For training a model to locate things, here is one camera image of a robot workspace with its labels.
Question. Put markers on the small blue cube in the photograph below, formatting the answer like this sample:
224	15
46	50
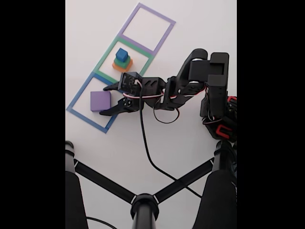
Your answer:
121	54

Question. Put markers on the green square frame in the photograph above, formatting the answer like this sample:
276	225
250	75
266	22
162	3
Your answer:
104	57

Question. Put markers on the orange cube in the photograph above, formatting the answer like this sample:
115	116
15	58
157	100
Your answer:
119	68

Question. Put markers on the purple cube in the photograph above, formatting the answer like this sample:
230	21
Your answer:
100	101

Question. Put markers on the purple square frame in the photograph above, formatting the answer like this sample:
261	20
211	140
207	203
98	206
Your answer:
129	21

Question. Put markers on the green cube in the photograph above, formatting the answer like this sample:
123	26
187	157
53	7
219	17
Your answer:
126	62

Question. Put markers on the blue square frame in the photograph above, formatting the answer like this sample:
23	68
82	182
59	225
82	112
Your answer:
78	95

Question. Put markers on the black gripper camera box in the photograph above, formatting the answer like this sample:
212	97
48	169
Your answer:
128	82

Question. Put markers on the black tripod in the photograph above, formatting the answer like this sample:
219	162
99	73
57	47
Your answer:
144	210

